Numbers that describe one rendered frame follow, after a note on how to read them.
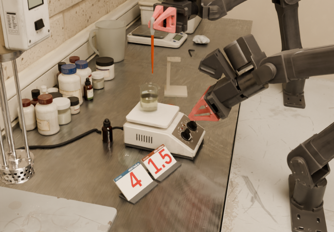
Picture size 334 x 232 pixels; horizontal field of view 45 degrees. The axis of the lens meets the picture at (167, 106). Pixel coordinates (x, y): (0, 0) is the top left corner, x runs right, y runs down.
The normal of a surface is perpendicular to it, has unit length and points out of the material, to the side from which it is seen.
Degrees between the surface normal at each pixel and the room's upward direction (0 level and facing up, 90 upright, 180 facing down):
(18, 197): 0
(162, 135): 90
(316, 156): 92
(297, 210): 0
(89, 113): 0
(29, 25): 90
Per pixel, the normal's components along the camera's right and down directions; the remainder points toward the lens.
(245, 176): 0.04, -0.89
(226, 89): -0.33, 0.43
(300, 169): -0.72, 0.29
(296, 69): -0.53, 0.33
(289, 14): 0.31, 0.60
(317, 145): -0.65, 0.13
